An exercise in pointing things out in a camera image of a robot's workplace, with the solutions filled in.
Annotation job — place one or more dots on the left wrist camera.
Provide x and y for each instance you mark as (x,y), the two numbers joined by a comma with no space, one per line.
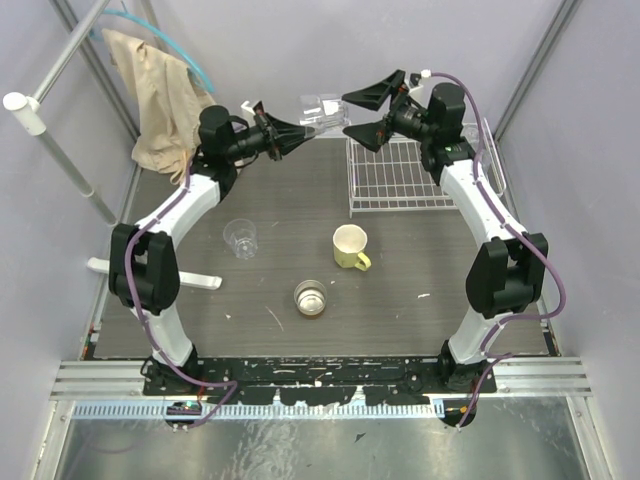
(250,108)

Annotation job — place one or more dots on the yellow mug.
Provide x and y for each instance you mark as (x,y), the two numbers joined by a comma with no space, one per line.
(349,243)

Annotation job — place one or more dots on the beige cloth garment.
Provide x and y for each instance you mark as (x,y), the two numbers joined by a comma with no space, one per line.
(169,103)

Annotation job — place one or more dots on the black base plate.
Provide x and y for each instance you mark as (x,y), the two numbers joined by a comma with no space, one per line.
(313,381)

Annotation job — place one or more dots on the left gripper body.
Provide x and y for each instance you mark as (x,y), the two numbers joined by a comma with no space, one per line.
(271,138)

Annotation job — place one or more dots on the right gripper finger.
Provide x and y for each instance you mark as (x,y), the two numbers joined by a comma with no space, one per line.
(373,97)
(372,136)

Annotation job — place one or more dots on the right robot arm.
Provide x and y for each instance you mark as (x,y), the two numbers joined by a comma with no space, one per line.
(508,271)

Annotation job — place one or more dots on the white garment rack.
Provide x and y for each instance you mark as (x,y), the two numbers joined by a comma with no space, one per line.
(48,229)

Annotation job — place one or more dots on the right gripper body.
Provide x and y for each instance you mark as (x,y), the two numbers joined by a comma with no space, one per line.
(410,123)

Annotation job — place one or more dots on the glass with brown liquid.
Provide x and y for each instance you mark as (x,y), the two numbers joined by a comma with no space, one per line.
(310,298)

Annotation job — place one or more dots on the teal clothes hanger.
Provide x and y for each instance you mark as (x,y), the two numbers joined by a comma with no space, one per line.
(168,45)

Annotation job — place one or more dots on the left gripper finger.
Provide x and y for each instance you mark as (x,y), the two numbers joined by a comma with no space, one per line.
(289,130)
(283,146)

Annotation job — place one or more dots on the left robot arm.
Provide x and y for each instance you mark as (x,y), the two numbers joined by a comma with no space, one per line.
(143,270)

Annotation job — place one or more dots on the aluminium rail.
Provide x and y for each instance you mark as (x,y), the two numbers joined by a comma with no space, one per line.
(519,376)

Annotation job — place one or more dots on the clear plastic cup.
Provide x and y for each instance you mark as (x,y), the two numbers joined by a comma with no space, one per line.
(471,133)
(241,236)
(485,160)
(323,112)

